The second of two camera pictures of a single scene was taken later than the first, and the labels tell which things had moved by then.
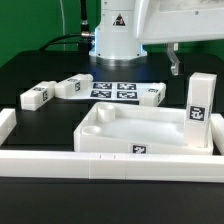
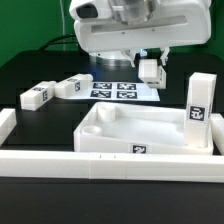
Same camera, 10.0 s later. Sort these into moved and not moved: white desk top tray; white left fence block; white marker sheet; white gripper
Moved: white gripper
Not moved: white marker sheet; white left fence block; white desk top tray
